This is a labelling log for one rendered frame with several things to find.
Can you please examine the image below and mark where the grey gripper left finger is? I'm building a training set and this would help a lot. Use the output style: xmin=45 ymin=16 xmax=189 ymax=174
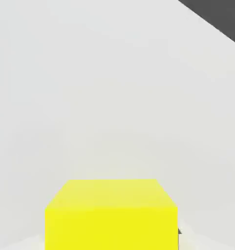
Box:
xmin=5 ymin=233 xmax=46 ymax=250

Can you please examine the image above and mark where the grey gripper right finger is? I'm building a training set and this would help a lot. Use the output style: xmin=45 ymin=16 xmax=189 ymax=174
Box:
xmin=177 ymin=224 xmax=217 ymax=250

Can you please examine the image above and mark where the small yellow cube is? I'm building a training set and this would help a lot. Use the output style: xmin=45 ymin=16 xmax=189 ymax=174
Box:
xmin=44 ymin=179 xmax=179 ymax=250

